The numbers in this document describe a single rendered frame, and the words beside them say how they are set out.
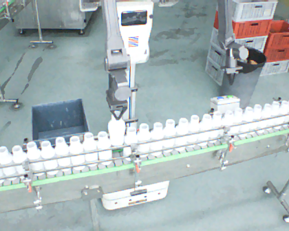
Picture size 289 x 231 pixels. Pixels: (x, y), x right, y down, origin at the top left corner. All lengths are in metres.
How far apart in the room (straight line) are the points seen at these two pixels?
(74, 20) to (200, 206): 3.52
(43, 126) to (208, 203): 1.43
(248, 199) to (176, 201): 0.62
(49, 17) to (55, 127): 3.25
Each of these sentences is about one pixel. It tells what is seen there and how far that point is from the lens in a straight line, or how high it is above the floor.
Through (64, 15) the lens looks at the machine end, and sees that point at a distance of 4.84.
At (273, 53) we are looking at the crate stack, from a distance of 4.20.
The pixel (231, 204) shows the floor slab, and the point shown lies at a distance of 2.50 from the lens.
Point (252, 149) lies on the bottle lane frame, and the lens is 1.63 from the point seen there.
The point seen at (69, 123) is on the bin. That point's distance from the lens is 1.87.
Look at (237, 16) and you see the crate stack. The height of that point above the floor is 0.96.
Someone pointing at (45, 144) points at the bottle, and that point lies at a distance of 1.22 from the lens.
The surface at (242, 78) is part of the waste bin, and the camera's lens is 3.17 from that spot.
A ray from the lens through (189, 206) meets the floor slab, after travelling 2.40.
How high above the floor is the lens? 1.98
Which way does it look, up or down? 40 degrees down
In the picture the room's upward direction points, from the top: 4 degrees clockwise
